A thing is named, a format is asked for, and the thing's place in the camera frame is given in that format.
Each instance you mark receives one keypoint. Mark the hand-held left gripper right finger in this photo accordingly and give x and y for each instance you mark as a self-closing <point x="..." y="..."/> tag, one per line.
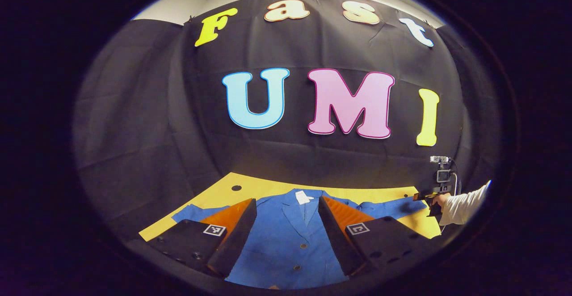
<point x="335" y="238"/>

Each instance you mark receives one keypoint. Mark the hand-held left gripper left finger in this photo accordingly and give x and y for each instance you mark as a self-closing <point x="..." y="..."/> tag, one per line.
<point x="237" y="238"/>

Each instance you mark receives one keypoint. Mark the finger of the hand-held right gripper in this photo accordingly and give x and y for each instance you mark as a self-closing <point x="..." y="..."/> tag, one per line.
<point x="422" y="196"/>

